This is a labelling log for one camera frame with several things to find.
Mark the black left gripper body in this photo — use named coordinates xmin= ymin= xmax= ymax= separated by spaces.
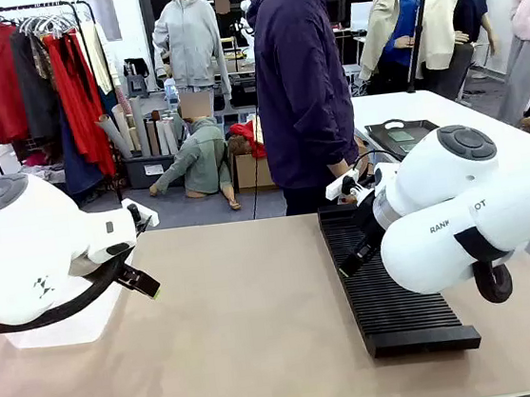
xmin=114 ymin=261 xmax=150 ymax=293

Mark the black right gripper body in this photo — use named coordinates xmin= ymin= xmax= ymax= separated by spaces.
xmin=345 ymin=211 xmax=391 ymax=267

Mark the black plastic tray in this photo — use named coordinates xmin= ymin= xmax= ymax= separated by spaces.
xmin=363 ymin=113 xmax=443 ymax=160

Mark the green circuit board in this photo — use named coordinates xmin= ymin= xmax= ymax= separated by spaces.
xmin=389 ymin=129 xmax=418 ymax=145
xmin=399 ymin=140 xmax=428 ymax=155

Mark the person's left hand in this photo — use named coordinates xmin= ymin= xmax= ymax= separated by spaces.
xmin=333 ymin=161 xmax=357 ymax=184

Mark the black slotted PCB rack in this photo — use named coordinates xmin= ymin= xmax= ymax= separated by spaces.
xmin=317 ymin=189 xmax=483 ymax=365

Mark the dark grey storage bin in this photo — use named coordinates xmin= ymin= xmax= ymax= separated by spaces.
xmin=123 ymin=150 xmax=184 ymax=192

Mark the blue hanging garment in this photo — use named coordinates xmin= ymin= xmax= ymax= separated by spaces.
xmin=57 ymin=107 xmax=107 ymax=194

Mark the cardboard box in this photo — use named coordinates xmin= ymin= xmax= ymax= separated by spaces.
xmin=230 ymin=147 xmax=280 ymax=195

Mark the child mannequin in sage hoodie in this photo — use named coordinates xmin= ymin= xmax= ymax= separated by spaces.
xmin=138 ymin=87 xmax=245 ymax=221

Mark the brown fabric roll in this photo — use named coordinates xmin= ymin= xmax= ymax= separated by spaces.
xmin=144 ymin=109 xmax=163 ymax=158

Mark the white fabric roll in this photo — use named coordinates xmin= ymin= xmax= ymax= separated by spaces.
xmin=154 ymin=118 xmax=171 ymax=157

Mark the white table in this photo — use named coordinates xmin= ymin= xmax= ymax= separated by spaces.
xmin=348 ymin=76 xmax=530 ymax=184

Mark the tall grey fabric roll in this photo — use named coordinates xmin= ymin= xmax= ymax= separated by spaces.
xmin=128 ymin=93 xmax=153 ymax=160

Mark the beige fabric roll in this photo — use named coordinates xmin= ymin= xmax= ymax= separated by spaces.
xmin=109 ymin=102 xmax=138 ymax=155

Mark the red cloth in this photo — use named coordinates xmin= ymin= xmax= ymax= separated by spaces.
xmin=228 ymin=118 xmax=269 ymax=163

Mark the person in navy jacket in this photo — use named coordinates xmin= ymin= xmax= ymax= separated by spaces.
xmin=244 ymin=0 xmax=367 ymax=219

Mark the black metal clothes rack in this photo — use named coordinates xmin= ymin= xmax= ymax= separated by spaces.
xmin=0 ymin=0 xmax=126 ymax=218

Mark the red hanging dress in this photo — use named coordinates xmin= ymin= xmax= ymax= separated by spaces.
xmin=41 ymin=28 xmax=118 ymax=183

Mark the clear water bottle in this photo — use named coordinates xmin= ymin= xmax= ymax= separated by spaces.
xmin=163 ymin=76 xmax=182 ymax=113

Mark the black bag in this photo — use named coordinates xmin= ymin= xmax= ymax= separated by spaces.
xmin=121 ymin=56 xmax=154 ymax=100

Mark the dark grey hanging garment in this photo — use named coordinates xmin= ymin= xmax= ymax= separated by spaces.
xmin=9 ymin=26 xmax=64 ymax=147

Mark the black tripod pole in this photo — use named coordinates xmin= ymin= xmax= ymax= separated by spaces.
xmin=397 ymin=0 xmax=444 ymax=95

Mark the mannequin in beige coat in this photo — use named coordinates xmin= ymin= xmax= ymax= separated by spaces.
xmin=349 ymin=0 xmax=432 ymax=98

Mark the cream hanging garment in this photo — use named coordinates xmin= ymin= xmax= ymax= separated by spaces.
xmin=76 ymin=18 xmax=116 ymax=98

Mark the mannequin in cream jacket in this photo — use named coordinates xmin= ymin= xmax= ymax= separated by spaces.
xmin=407 ymin=0 xmax=506 ymax=106

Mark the mannequin in grey hoodie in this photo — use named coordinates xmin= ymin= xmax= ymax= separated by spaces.
xmin=146 ymin=0 xmax=235 ymax=109

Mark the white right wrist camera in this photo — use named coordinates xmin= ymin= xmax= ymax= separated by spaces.
xmin=323 ymin=168 xmax=363 ymax=202

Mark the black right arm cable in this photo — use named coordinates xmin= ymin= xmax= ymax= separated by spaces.
xmin=470 ymin=256 xmax=516 ymax=307

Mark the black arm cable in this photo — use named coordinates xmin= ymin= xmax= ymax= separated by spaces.
xmin=470 ymin=256 xmax=516 ymax=307
xmin=0 ymin=219 xmax=165 ymax=335

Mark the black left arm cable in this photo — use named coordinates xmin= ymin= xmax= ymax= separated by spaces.
xmin=0 ymin=219 xmax=165 ymax=335

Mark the thin black hanging cable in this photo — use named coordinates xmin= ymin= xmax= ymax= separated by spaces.
xmin=240 ymin=106 xmax=274 ymax=221

